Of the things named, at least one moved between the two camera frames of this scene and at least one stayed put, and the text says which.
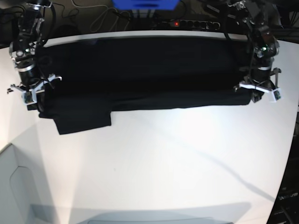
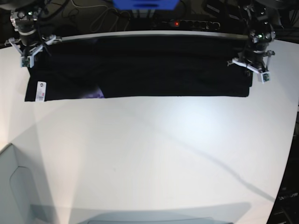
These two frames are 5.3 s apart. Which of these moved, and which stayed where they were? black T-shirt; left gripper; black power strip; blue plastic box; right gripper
Moved: right gripper; black T-shirt; left gripper
Stayed: blue plastic box; black power strip
